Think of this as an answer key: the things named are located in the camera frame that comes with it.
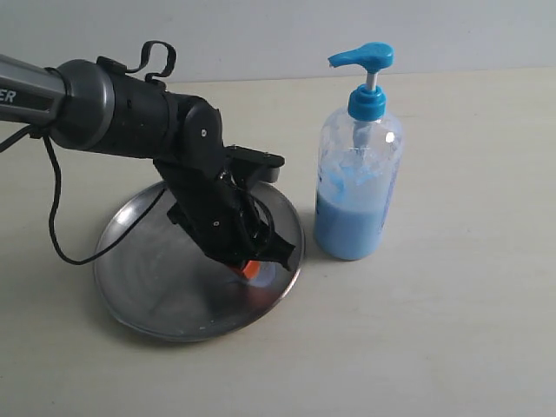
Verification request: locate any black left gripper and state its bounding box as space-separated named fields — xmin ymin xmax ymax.
xmin=167 ymin=173 xmax=297 ymax=281

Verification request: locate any blue pump soap bottle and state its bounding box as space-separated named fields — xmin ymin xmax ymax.
xmin=314 ymin=42 xmax=404 ymax=261

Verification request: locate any blue soap smear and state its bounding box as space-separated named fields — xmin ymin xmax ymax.
xmin=248 ymin=262 xmax=276 ymax=288

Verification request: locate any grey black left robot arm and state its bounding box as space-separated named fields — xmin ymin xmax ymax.
xmin=1 ymin=46 xmax=295 ymax=277

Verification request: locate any round steel plate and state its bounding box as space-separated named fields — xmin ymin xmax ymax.
xmin=93 ymin=182 xmax=305 ymax=342

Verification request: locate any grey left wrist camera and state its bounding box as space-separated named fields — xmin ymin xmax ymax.
xmin=226 ymin=145 xmax=285 ymax=189

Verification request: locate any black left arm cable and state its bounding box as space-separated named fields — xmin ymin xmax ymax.
xmin=0 ymin=125 xmax=170 ymax=266

